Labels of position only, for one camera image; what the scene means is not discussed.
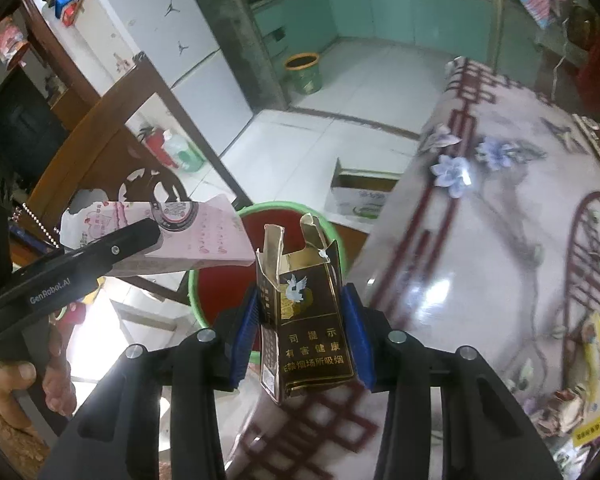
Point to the dark snack packet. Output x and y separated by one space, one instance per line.
597 137

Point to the cardboard box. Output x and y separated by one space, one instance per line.
355 200

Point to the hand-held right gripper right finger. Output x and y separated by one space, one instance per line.
355 340

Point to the red fire extinguisher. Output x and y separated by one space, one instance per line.
157 147

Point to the pink white paper packet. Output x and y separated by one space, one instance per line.
195 240

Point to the red hanging bag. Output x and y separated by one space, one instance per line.
597 75

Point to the red basin with green rim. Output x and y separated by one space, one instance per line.
215 300

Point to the brown cigarette pack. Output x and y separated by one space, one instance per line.
310 345

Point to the green bin with orange rim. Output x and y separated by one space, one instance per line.
304 75

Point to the teal kitchen cabinets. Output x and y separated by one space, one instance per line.
380 10

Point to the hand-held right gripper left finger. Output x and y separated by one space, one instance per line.
245 330

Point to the carved wooden chair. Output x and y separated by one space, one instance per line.
95 135

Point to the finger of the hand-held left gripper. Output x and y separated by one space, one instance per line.
120 247

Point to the blue box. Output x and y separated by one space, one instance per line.
70 0

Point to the red printed box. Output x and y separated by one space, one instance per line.
9 40

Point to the green detergent bottle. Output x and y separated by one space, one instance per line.
185 155

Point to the white refrigerator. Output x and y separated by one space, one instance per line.
180 10

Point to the yellow label packet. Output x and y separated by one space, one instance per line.
592 432

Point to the crumpled brown white wrapper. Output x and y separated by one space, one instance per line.
565 410

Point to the small red item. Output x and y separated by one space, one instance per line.
71 14

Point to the person's left hand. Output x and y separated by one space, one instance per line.
60 380

